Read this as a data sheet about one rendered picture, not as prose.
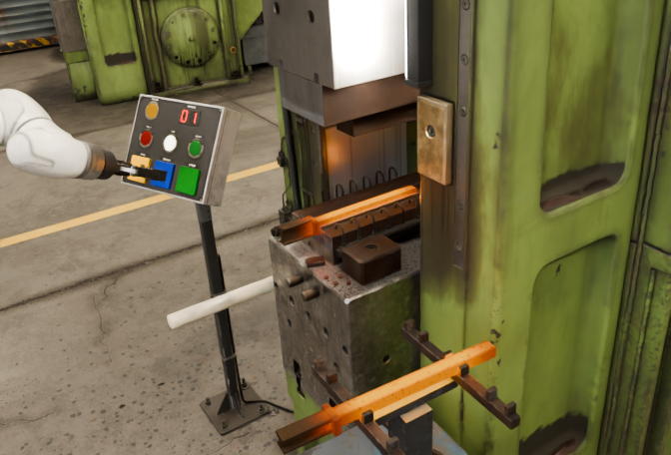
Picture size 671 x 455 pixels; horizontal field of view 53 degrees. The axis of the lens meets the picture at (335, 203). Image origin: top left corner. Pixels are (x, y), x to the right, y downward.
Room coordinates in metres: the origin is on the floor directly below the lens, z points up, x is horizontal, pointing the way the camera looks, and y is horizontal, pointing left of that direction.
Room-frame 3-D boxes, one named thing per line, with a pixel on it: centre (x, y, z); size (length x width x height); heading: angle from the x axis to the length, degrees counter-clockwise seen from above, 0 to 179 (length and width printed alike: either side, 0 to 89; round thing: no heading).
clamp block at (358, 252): (1.35, -0.08, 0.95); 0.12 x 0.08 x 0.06; 121
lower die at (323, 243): (1.58, -0.11, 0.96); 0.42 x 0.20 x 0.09; 121
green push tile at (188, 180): (1.75, 0.41, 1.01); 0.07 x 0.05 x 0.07; 56
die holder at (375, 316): (1.54, -0.15, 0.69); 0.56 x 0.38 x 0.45; 121
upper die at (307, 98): (1.58, -0.11, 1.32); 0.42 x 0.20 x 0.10; 121
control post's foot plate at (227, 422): (1.91, 0.42, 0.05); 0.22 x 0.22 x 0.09; 31
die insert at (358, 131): (1.58, -0.16, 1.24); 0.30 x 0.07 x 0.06; 121
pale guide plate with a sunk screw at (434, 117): (1.27, -0.21, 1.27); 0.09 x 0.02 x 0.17; 31
